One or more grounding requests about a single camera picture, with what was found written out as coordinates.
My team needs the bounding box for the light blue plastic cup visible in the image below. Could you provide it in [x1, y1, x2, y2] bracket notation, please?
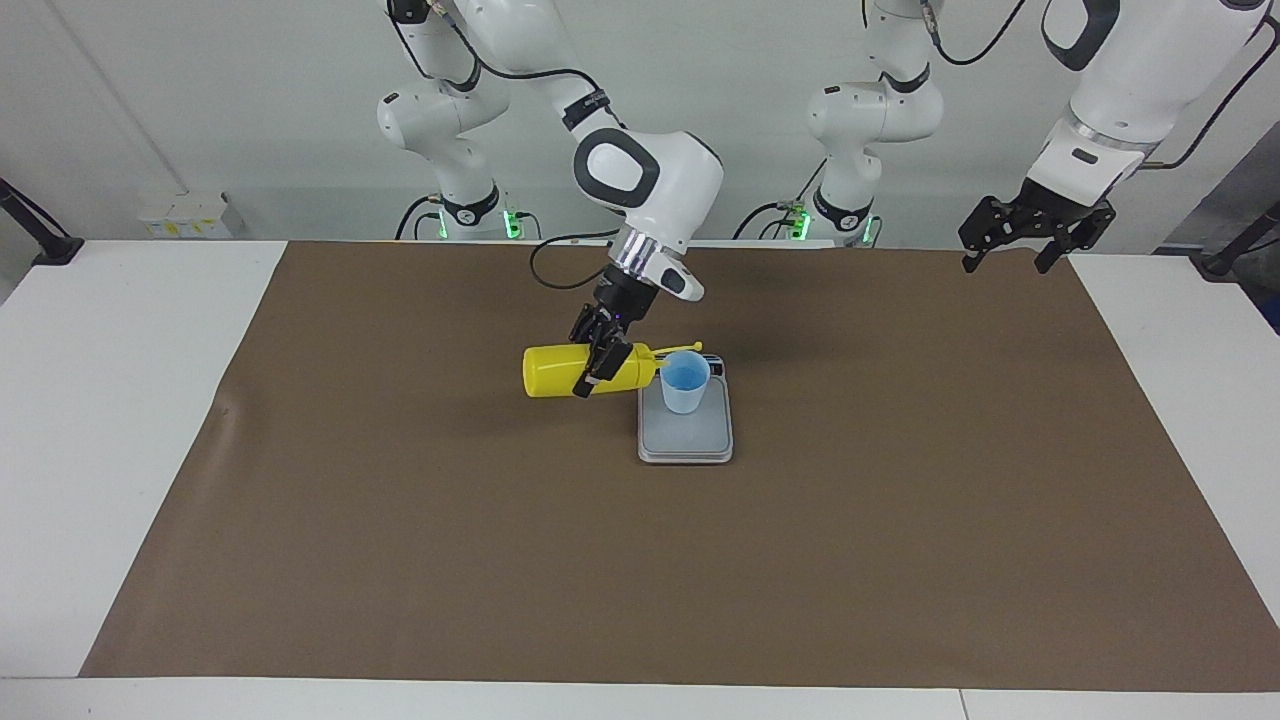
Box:
[659, 349, 712, 415]

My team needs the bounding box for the black right base cable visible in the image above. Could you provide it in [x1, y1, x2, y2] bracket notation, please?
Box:
[395, 193, 446, 241]

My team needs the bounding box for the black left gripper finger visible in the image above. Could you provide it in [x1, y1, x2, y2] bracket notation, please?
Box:
[1036, 213, 1117, 275]
[958, 196, 1021, 274]

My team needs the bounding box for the black clamp stand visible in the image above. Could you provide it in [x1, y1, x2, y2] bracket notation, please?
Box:
[0, 178, 86, 267]
[1190, 200, 1280, 279]

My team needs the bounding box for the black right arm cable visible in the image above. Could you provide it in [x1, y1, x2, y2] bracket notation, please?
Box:
[385, 0, 623, 291]

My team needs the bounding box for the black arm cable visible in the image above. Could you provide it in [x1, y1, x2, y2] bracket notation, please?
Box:
[385, 0, 623, 291]
[920, 0, 1280, 171]

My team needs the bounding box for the black left base cable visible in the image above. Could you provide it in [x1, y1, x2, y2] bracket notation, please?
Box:
[733, 158, 831, 241]

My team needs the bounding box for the silver digital kitchen scale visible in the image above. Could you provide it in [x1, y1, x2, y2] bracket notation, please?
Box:
[637, 353, 734, 465]

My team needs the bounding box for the brown paper table mat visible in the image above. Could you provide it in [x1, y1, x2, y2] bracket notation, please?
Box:
[78, 240, 1280, 693]

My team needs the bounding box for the yellow squeeze bottle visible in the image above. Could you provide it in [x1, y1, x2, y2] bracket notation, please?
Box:
[522, 341, 704, 400]

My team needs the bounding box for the black base cable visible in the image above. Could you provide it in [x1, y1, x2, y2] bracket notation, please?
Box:
[395, 193, 446, 241]
[733, 158, 831, 241]

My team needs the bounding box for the white wall outlet box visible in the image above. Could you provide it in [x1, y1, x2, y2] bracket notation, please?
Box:
[138, 193, 233, 239]

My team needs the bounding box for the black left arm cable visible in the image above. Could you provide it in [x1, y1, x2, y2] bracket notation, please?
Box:
[920, 0, 1280, 171]

